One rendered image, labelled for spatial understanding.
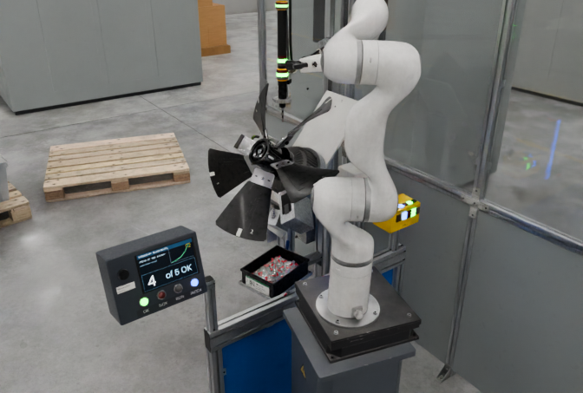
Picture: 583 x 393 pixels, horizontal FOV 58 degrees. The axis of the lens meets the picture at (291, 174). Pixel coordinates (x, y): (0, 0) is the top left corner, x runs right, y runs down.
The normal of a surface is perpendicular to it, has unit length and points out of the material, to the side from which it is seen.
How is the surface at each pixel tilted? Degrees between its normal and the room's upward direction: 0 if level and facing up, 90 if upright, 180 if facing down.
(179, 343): 0
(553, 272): 90
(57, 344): 0
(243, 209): 51
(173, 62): 90
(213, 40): 90
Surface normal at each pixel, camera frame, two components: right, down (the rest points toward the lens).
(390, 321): 0.03, -0.91
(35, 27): 0.58, 0.33
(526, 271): -0.81, 0.24
